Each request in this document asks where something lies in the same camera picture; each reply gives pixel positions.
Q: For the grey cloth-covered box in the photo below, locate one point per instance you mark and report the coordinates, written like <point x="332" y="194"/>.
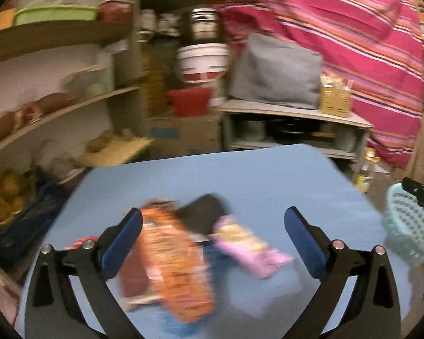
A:
<point x="275" y="70"/>

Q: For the dark bag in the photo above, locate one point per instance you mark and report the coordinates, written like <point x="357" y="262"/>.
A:
<point x="21" y="226"/>

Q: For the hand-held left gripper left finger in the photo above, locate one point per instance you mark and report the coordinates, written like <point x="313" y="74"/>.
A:
<point x="122" y="243"/>

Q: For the steel pot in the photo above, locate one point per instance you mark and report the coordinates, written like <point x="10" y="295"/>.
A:
<point x="201" y="24"/>

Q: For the yellow mesh bag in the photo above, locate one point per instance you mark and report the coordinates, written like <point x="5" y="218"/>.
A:
<point x="7" y="194"/>

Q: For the yellow woven basket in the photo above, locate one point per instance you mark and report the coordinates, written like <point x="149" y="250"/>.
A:
<point x="334" y="100"/>

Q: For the black packet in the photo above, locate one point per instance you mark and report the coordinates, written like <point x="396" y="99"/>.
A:
<point x="205" y="212"/>

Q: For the translucent plastic container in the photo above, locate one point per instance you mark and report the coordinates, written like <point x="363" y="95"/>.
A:
<point x="90" y="83"/>

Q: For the green plastic tray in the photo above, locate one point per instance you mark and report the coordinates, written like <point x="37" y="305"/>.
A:
<point x="56" y="16"/>

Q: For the yellow egg tray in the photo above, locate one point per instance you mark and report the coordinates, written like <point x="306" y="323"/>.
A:
<point x="127" y="150"/>

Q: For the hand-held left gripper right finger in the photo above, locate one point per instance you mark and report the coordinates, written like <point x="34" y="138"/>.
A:
<point x="305" y="243"/>

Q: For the cardboard box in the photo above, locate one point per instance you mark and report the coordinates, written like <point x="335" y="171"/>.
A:
<point x="190" y="134"/>

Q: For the glass jar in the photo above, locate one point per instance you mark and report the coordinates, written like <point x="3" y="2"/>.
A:
<point x="146" y="23"/>
<point x="168" y="23"/>

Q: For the small oil bottle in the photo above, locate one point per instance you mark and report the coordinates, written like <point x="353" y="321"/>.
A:
<point x="365" y="178"/>

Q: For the orange plastic box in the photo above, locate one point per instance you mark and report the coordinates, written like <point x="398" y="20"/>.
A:
<point x="1" y="21"/>

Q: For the wooden shelf unit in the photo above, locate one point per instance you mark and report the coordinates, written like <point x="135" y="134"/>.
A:
<point x="56" y="31"/>

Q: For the pink snack packet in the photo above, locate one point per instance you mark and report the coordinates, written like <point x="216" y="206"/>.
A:
<point x="247" y="250"/>

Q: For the orange snack packet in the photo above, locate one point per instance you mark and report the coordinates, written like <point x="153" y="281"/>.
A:
<point x="173" y="265"/>

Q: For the red plastic tub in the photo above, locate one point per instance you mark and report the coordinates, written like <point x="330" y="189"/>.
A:
<point x="189" y="102"/>

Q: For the light blue plastic basket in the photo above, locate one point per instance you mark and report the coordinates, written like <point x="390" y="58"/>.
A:
<point x="406" y="226"/>

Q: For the metal cooking pot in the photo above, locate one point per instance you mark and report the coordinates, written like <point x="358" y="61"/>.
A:
<point x="251" y="130"/>

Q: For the maroon snack packet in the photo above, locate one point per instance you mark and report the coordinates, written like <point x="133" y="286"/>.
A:
<point x="130" y="279"/>

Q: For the grey pot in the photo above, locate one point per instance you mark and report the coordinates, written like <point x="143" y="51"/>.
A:
<point x="346" y="143"/>

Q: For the pink striped cloth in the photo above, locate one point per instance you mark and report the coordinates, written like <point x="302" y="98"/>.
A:
<point x="339" y="24"/>

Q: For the large oil jug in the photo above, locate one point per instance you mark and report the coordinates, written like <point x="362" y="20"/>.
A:
<point x="153" y="77"/>

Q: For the dark frying pan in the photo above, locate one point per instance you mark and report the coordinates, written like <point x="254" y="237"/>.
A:
<point x="289" y="129"/>

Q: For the sweet potato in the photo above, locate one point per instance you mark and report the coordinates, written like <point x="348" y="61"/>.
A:
<point x="1" y="129"/>
<point x="49" y="102"/>

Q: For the red plastic container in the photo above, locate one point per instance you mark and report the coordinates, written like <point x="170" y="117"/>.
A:
<point x="116" y="11"/>

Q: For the low grey cabinet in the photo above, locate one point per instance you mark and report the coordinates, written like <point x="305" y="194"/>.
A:
<point x="286" y="111"/>

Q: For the red wrapper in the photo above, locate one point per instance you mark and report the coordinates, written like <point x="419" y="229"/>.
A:
<point x="79" y="243"/>

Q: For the clear plastic bag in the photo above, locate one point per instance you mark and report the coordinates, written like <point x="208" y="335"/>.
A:
<point x="60" y="162"/>

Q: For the white plastic bucket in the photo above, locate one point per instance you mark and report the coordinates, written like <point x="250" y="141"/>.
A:
<point x="201" y="60"/>

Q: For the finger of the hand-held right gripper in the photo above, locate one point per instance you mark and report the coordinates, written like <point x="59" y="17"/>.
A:
<point x="411" y="186"/>

